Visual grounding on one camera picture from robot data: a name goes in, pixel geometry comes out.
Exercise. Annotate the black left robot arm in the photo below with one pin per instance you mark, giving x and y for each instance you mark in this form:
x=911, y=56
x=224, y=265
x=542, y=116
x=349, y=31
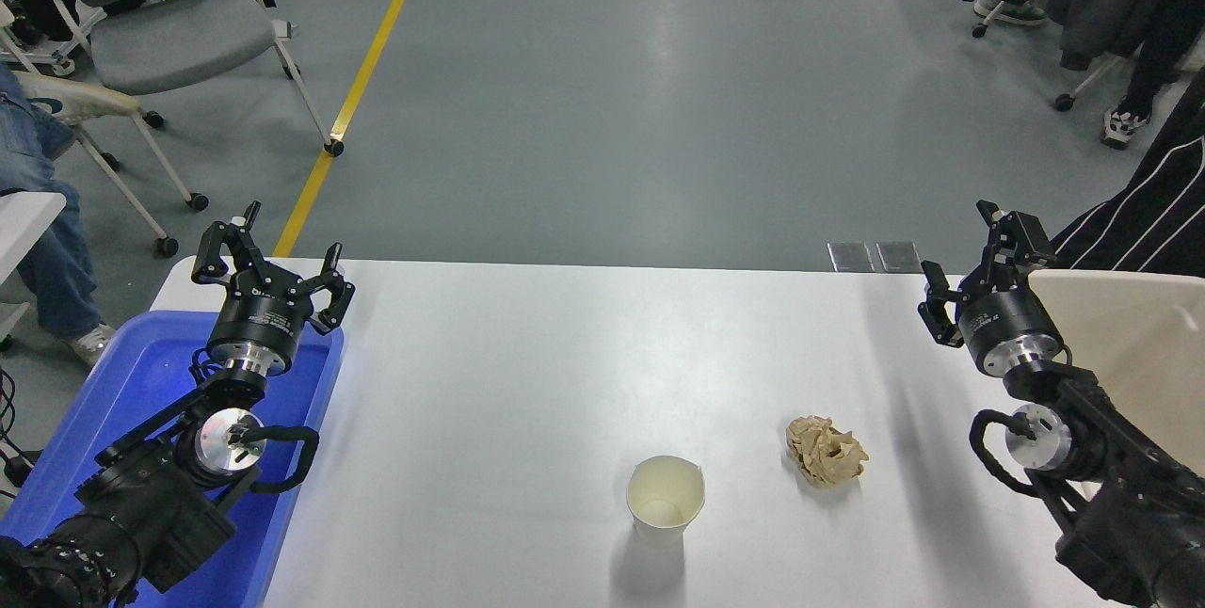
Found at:
x=141, y=504

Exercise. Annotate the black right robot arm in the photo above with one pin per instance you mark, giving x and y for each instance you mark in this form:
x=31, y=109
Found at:
x=1130, y=495

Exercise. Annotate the white paper cup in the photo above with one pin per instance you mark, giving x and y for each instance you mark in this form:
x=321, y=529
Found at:
x=665, y=495

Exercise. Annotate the grey seat wheeled chair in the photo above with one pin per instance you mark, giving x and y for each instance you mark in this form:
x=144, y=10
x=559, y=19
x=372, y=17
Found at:
x=179, y=39

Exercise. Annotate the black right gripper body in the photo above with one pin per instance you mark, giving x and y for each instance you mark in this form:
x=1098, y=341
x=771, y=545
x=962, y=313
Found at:
x=1007, y=316

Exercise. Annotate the white chair leg with caster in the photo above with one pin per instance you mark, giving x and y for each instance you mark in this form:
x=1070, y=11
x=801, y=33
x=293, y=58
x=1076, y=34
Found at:
x=987, y=20
x=1087, y=81

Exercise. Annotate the white frame wheeled chair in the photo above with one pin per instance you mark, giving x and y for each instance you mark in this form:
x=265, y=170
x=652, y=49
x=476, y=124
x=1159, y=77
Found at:
x=42, y=15

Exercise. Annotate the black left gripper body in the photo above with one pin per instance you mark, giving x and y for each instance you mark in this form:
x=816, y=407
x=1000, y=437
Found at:
x=259, y=316

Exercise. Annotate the blue plastic tray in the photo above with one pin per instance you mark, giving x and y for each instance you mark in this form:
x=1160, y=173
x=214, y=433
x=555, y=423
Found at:
x=122, y=382

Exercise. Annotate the crumpled tan paper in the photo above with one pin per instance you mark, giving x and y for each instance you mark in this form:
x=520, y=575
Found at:
x=827, y=453

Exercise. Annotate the large pale plastic bin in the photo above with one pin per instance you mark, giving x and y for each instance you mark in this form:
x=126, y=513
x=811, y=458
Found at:
x=1130, y=335

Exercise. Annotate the white side desk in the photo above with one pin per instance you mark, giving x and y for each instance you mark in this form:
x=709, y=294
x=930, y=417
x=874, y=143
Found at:
x=24, y=217

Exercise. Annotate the metal floor outlet plate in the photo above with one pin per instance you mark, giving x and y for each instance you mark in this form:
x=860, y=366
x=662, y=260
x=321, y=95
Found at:
x=899, y=257
x=851, y=257

